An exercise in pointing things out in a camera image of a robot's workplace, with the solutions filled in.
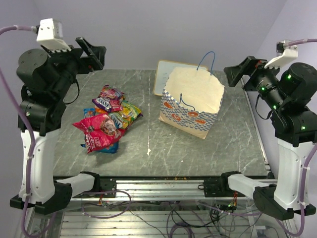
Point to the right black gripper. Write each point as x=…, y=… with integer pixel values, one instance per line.
x=234, y=73

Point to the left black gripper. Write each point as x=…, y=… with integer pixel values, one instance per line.
x=98, y=53

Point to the purple snack packet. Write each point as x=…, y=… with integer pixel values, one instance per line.
x=109, y=99

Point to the blue checkered paper bag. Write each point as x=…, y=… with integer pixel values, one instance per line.
x=191, y=100

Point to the orange snack packet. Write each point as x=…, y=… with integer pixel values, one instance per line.
x=100, y=111

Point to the brown m&m packet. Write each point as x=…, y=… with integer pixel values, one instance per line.
x=89, y=112

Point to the yellow green snack packet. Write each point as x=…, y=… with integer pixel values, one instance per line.
x=125, y=117

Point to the red snack packet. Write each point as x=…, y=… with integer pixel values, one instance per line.
x=99, y=132

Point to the blue candy packet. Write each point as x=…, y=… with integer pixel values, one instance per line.
x=111, y=149

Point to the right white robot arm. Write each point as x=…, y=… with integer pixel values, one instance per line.
x=295, y=128

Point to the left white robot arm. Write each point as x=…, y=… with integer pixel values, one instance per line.
x=47, y=76

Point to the small whiteboard on stand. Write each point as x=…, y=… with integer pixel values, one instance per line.
x=163, y=71

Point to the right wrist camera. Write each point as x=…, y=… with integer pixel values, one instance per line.
x=287, y=52

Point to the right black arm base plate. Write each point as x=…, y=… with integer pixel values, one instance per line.
x=214, y=188

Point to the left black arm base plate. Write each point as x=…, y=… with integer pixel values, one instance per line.
x=107, y=184

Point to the aluminium mounting rail frame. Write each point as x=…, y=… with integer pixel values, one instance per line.
x=156, y=207

